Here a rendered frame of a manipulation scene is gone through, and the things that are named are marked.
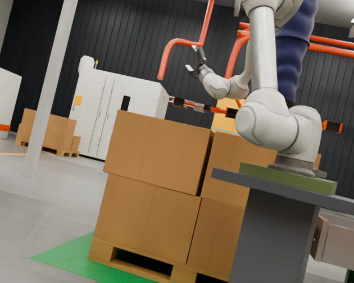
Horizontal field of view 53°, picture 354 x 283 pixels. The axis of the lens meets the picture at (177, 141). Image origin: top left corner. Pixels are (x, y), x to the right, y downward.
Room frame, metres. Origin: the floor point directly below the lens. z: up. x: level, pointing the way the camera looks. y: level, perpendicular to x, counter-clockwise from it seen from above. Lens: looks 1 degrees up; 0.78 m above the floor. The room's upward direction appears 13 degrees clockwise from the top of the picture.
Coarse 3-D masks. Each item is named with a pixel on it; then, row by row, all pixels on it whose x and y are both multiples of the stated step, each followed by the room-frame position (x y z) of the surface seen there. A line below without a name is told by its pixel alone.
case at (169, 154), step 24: (120, 120) 2.22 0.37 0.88; (144, 120) 2.19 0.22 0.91; (168, 120) 2.15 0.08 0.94; (120, 144) 2.21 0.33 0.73; (144, 144) 2.18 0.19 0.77; (168, 144) 2.14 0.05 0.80; (192, 144) 2.11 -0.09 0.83; (120, 168) 2.20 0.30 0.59; (144, 168) 2.17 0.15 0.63; (168, 168) 2.14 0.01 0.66; (192, 168) 2.10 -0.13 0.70; (192, 192) 2.10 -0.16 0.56
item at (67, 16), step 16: (64, 0) 4.56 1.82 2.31; (64, 16) 4.54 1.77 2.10; (64, 32) 4.53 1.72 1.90; (64, 48) 4.61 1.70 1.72; (48, 64) 4.56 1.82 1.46; (48, 80) 4.54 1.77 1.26; (48, 96) 4.53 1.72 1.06; (48, 112) 4.61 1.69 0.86; (32, 144) 4.54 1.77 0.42; (32, 160) 4.53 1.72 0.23; (32, 176) 4.60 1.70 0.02
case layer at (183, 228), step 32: (128, 192) 2.18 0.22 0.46; (160, 192) 2.14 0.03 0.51; (96, 224) 2.22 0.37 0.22; (128, 224) 2.17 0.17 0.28; (160, 224) 2.13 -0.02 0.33; (192, 224) 2.10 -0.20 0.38; (224, 224) 2.06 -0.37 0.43; (160, 256) 2.12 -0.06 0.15; (192, 256) 2.09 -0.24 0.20; (224, 256) 2.05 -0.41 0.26
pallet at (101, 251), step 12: (96, 240) 2.21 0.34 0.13; (96, 252) 2.21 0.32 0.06; (108, 252) 2.19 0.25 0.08; (144, 252) 2.14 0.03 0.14; (108, 264) 2.19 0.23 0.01; (120, 264) 2.19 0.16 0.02; (132, 264) 2.24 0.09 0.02; (180, 264) 2.10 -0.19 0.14; (144, 276) 2.14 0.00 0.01; (156, 276) 2.14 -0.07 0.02; (168, 276) 2.19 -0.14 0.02; (180, 276) 2.09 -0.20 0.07; (192, 276) 2.08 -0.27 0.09; (216, 276) 2.05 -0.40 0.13
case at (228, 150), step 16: (224, 144) 2.08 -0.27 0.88; (240, 144) 2.06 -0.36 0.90; (208, 160) 2.10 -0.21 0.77; (224, 160) 2.08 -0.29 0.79; (240, 160) 2.06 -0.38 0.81; (256, 160) 2.04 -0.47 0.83; (272, 160) 2.02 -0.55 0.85; (208, 176) 2.09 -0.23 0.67; (208, 192) 2.09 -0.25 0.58; (224, 192) 2.07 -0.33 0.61; (240, 192) 2.05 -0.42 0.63
